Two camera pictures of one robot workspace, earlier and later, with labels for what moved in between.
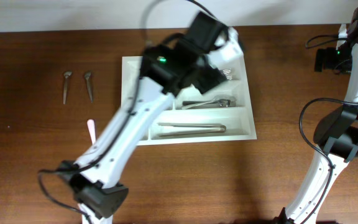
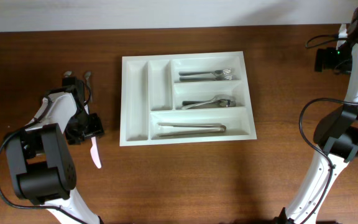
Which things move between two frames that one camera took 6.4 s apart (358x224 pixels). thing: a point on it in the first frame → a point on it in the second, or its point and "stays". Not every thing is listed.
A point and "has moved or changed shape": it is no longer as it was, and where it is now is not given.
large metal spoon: x=223 y=100 stays
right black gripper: x=327 y=61 stays
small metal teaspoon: x=87 y=74 stays
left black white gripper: x=209 y=83 → x=97 y=129
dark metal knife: x=174 y=124 stays
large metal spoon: x=222 y=102 has moved or changed shape
